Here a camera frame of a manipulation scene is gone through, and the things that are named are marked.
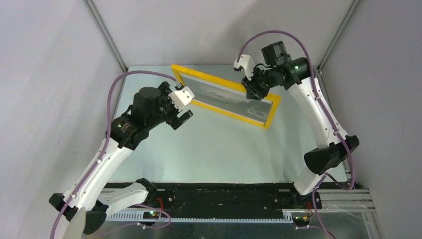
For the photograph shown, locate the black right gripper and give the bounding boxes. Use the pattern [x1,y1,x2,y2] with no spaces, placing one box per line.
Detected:
[241,66,278,101]

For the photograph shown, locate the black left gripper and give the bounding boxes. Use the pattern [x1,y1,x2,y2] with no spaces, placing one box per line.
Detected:
[146,82,193,129]

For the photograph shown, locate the mountain landscape photo print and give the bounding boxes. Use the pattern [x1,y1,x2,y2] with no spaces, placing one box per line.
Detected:
[181,74,276,125]

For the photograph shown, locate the yellow wooden picture frame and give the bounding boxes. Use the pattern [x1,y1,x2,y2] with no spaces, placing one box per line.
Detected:
[171,64,281,128]

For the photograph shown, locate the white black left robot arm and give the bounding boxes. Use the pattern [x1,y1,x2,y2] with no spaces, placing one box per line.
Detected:
[49,82,194,239]

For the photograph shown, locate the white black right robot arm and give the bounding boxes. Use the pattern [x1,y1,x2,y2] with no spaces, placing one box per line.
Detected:
[233,41,359,208]

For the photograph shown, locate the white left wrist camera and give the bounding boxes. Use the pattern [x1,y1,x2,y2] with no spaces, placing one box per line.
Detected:
[169,86,195,112]

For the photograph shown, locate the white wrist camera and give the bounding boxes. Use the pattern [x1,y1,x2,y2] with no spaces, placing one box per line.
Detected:
[169,86,195,112]
[233,54,256,81]

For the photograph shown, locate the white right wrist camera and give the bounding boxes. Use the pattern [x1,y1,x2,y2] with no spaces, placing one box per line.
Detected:
[233,54,256,81]

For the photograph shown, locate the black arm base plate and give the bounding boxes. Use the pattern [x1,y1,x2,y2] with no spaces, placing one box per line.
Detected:
[145,183,322,219]

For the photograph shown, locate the aluminium corner post left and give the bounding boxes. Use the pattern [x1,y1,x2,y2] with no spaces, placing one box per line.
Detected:
[83,0,128,72]

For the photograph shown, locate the aluminium corner post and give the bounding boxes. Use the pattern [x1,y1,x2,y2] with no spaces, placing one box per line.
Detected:
[317,0,362,72]
[83,0,128,72]

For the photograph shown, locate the grey slotted cable duct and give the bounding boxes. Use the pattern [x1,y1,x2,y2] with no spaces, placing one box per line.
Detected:
[106,211,293,224]

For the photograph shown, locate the aluminium corner post right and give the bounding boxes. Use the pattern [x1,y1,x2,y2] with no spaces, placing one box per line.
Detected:
[317,0,362,72]

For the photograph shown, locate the aluminium front rail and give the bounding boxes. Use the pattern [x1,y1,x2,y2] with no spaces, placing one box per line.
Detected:
[75,188,377,214]

